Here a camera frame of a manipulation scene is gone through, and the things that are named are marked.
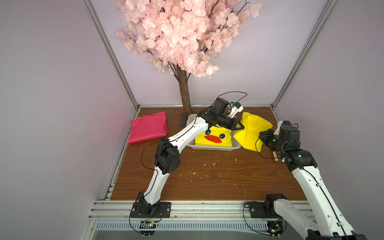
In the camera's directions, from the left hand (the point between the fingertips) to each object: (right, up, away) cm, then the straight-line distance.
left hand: (246, 128), depth 75 cm
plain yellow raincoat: (+2, -4, +3) cm, 6 cm away
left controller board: (-50, -47, -3) cm, 69 cm away
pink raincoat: (-60, -1, +28) cm, 67 cm away
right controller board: (+12, -47, -5) cm, 49 cm away
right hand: (+7, 0, -2) cm, 7 cm away
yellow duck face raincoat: (-13, -6, +20) cm, 24 cm away
